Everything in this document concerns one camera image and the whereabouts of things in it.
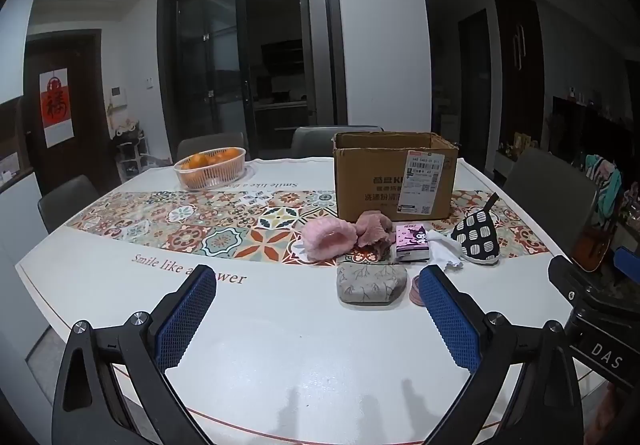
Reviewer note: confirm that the mauve fuzzy cloth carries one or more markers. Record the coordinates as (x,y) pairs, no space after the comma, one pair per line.
(372,230)

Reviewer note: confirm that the black white patterned pouch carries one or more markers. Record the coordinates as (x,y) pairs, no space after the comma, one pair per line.
(475,235)

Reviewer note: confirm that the shoe rack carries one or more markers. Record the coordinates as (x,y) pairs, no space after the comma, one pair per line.
(130,150)

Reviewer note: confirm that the grey dining chair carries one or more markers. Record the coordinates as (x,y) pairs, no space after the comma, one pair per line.
(210,145)
(67,202)
(545,195)
(312,140)

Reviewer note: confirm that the dark interior door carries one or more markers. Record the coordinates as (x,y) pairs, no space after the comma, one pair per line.
(475,90)

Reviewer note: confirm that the grey leaf-print pouch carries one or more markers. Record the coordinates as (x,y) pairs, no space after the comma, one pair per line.
(367,282)

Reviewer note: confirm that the white wall intercom panel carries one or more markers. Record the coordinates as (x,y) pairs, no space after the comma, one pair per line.
(118,96)

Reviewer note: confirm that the white tissue cloth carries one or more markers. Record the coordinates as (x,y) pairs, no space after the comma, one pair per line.
(445,252)

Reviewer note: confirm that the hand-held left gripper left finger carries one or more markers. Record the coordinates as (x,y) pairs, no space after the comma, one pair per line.
(185,320)

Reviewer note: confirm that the pile of oranges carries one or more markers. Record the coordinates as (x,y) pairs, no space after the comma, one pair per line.
(207,159)

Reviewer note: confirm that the white plastic fruit basket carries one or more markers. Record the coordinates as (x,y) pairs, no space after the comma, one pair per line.
(210,177)

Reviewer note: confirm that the dark wooden wardrobe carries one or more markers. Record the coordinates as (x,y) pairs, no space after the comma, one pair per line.
(520,75)

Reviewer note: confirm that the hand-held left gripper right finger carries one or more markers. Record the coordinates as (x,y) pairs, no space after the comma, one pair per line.
(450,320)

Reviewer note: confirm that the pink cartoon tissue pack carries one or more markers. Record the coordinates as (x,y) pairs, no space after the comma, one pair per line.
(412,242)

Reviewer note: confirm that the white low cabinet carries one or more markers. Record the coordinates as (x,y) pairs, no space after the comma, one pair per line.
(20,215)

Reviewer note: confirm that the dark wooden door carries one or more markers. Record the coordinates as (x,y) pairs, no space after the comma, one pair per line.
(87,125)

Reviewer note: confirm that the dark sideboard cabinet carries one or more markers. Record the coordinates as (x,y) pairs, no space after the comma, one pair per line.
(575,130)

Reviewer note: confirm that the cardboard box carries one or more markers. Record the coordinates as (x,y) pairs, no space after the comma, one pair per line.
(370,180)

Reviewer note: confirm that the sliding glass door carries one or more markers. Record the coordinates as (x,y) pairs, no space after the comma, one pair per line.
(215,65)

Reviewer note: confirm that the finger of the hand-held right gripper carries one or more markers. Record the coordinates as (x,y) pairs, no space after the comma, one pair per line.
(570,282)
(630,260)

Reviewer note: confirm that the yellow packages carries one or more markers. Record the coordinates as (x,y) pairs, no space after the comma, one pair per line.
(520,145)

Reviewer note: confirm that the red white door poster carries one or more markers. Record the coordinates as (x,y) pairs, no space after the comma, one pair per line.
(56,107)

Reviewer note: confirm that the patterned table runner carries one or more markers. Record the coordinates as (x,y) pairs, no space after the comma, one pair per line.
(215,230)

